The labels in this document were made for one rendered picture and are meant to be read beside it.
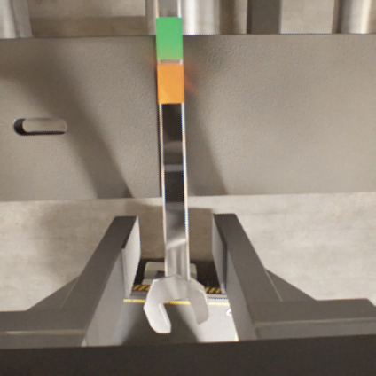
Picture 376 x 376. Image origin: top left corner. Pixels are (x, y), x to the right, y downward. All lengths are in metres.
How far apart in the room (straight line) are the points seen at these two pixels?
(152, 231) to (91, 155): 1.32
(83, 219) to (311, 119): 1.41
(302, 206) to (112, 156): 1.43
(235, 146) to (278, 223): 1.39
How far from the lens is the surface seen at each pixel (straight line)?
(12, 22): 0.52
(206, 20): 0.44
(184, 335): 1.41
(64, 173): 0.18
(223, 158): 0.16
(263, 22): 0.58
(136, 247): 0.16
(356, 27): 0.52
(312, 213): 1.59
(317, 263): 1.75
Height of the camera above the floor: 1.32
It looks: 74 degrees down
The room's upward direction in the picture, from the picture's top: 174 degrees clockwise
